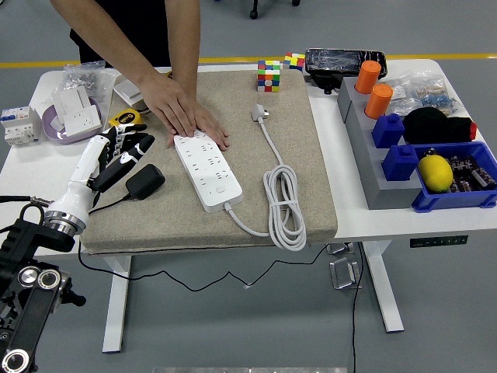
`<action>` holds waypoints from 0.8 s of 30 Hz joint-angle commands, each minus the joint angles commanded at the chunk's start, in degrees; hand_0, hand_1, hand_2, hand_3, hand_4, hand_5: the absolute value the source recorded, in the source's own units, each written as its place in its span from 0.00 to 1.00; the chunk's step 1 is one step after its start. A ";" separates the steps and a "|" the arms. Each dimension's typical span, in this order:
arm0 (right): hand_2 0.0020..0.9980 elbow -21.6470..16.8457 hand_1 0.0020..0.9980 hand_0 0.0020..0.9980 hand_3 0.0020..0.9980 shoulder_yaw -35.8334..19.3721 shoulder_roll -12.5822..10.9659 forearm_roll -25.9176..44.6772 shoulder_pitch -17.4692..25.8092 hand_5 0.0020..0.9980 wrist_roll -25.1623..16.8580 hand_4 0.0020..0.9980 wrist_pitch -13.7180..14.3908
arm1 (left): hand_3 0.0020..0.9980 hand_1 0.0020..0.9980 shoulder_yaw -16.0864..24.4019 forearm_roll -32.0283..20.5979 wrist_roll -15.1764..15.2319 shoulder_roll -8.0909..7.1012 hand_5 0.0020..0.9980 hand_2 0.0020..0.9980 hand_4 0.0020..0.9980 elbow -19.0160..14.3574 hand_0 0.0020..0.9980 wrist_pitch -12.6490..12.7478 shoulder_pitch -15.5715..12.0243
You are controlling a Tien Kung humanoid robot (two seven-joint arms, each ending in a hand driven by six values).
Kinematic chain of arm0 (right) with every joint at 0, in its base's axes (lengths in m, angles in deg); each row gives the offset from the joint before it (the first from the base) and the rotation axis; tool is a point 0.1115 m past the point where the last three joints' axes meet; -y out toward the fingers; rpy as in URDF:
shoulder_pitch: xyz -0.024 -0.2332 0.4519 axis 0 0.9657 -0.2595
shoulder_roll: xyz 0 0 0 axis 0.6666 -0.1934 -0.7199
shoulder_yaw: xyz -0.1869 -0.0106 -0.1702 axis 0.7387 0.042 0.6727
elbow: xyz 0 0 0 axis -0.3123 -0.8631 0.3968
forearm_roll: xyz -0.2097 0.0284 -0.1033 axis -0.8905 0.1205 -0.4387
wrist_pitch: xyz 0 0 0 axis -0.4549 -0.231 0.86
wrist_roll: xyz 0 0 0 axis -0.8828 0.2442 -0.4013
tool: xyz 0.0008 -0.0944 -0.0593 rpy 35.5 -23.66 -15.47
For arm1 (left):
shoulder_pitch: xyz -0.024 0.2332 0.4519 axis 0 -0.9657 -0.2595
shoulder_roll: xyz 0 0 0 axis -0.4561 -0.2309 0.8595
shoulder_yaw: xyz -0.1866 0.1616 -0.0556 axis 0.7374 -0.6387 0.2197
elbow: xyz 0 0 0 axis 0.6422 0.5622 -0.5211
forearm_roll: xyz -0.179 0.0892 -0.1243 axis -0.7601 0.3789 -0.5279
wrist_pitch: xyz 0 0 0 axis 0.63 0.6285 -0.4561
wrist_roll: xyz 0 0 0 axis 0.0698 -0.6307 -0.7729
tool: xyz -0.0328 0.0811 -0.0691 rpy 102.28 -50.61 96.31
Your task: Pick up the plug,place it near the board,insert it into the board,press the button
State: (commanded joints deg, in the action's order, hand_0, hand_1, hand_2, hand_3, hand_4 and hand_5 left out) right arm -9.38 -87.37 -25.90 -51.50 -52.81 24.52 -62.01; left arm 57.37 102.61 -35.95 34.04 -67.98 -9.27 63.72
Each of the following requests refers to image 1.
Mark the white wall switch panel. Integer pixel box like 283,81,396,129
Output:
113,75,151,112

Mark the black cloth bundle red tip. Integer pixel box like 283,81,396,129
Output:
402,106,478,145

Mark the yellow lemon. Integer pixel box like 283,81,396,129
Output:
417,155,454,193

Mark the orange cylinder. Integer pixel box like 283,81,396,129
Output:
354,60,383,95
363,83,394,120

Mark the thin black adapter cord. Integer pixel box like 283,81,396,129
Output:
77,192,329,292

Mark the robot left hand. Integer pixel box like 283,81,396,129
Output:
48,123,156,225

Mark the dark capacitors pile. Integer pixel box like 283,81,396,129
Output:
446,154,497,193

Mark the blue plastic bin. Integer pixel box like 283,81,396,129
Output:
411,141,497,214

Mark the grey-brown fabric mat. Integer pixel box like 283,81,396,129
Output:
79,69,339,256

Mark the grey stepped block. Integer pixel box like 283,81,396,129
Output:
336,76,424,211

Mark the white table leg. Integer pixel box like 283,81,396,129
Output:
359,240,405,334
102,254,133,354

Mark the clear bag of resistors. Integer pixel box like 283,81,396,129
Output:
382,69,463,117

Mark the black plug adapter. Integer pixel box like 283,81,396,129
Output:
126,163,166,201

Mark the white wall socket panel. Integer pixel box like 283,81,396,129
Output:
63,106,103,137

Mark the person's left hand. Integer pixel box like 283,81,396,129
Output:
167,101,231,152

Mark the black office chair base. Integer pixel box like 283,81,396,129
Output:
248,0,302,20

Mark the person's right hand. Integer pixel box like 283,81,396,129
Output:
137,75,200,139

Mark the black table control panel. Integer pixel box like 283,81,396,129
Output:
409,235,469,249

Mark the black hanging cable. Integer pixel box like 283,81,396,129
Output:
351,241,366,373

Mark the clear bag of metal parts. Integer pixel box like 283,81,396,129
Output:
61,61,121,98

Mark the large Rubik's cube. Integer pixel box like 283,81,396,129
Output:
256,59,282,93

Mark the white circuit breaker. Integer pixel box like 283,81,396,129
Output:
0,106,43,147

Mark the blue block with knob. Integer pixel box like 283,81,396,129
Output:
381,144,422,183
371,113,406,149

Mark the white blank panel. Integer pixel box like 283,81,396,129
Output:
51,85,94,117

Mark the white power strip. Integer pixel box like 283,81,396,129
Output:
173,131,244,214

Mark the white power cord with plug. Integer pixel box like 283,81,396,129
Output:
224,103,308,253

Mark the small Rubik's cube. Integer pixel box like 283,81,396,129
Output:
282,52,306,73

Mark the silver metal bracket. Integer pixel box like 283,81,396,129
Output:
325,242,355,256
328,256,364,291

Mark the purple bowl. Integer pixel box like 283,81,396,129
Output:
41,96,103,146

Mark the black tray wrapped in plastic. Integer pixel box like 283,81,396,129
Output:
304,47,388,96

